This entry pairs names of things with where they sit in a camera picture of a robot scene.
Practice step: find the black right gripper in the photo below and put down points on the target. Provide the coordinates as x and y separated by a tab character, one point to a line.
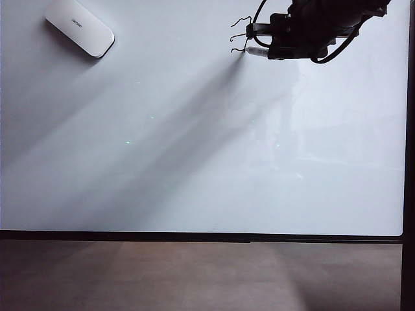
308	35

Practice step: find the white marker pen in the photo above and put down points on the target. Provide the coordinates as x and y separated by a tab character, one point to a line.
257	52

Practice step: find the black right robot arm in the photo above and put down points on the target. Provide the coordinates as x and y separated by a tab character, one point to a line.
324	9

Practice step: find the white glass whiteboard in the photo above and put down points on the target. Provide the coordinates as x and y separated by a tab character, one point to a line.
194	145

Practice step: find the white whiteboard eraser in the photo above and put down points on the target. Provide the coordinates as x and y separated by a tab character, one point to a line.
81	29

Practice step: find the black whiteboard stand frame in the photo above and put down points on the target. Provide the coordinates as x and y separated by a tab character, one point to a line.
162	236

